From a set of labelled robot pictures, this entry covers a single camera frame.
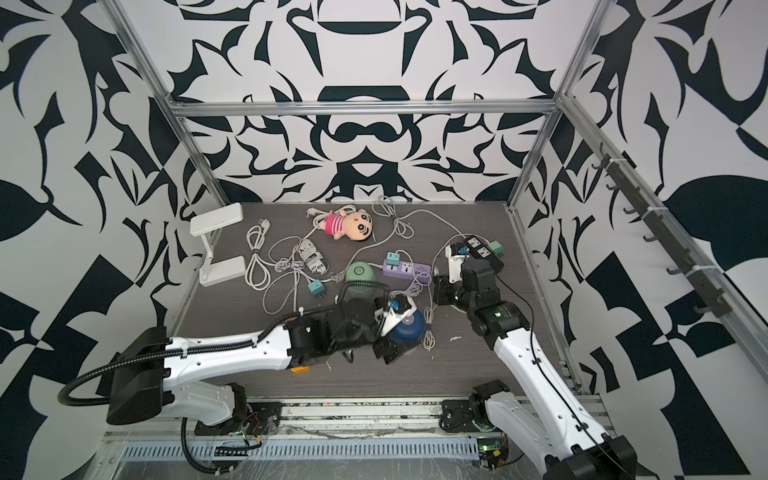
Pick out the wall hook rack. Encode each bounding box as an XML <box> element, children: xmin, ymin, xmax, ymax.
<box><xmin>596</xmin><ymin>142</ymin><xmax>733</xmax><ymax>318</ymax></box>

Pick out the white desk lamp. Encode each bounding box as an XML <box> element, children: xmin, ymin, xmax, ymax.
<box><xmin>189</xmin><ymin>202</ymin><xmax>247</xmax><ymax>288</ymax></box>

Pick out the teal USB charger adapter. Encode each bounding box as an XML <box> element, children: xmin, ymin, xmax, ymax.
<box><xmin>386</xmin><ymin>252</ymin><xmax>401</xmax><ymax>269</ymax></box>

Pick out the plush doll pink shirt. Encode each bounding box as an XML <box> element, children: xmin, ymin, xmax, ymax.
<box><xmin>315</xmin><ymin>209</ymin><xmax>373</xmax><ymax>241</ymax></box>

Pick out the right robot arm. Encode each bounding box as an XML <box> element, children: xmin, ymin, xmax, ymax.
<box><xmin>433</xmin><ymin>256</ymin><xmax>638</xmax><ymax>479</ymax></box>

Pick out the purple strip white cord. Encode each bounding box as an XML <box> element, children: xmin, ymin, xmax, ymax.
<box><xmin>332</xmin><ymin>196</ymin><xmax>469</xmax><ymax>280</ymax></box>

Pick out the lavender USB cable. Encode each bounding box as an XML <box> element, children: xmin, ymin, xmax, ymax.
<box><xmin>389</xmin><ymin>278</ymin><xmax>424</xmax><ymax>301</ymax></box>

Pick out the teal adapter on table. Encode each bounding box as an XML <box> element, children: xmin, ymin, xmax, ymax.
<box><xmin>308</xmin><ymin>280</ymin><xmax>326</xmax><ymax>298</ymax></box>

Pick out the orange power strip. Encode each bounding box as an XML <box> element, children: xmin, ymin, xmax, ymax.
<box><xmin>291</xmin><ymin>366</ymin><xmax>312</xmax><ymax>375</ymax></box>

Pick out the green adapter on black strip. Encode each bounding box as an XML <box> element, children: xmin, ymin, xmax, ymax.
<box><xmin>488</xmin><ymin>240</ymin><xmax>505</xmax><ymax>257</ymax></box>

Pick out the white bundled power cord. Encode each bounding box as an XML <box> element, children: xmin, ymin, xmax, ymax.
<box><xmin>244</xmin><ymin>218</ymin><xmax>272</xmax><ymax>292</ymax></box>

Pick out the black power strip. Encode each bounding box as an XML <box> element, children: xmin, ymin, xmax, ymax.
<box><xmin>464</xmin><ymin>235</ymin><xmax>504</xmax><ymax>273</ymax></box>

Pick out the purple power strip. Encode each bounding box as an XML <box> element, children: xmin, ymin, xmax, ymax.
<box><xmin>382</xmin><ymin>261</ymin><xmax>432</xmax><ymax>284</ymax></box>

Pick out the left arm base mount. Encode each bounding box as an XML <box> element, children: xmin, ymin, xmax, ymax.
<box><xmin>194</xmin><ymin>401</ymin><xmax>283</xmax><ymax>436</ymax></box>

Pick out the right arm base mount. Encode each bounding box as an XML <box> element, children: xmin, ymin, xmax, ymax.
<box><xmin>438</xmin><ymin>397</ymin><xmax>497</xmax><ymax>433</ymax></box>

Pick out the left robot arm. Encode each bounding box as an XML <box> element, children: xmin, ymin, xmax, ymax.
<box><xmin>57</xmin><ymin>295</ymin><xmax>417</xmax><ymax>426</ymax></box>

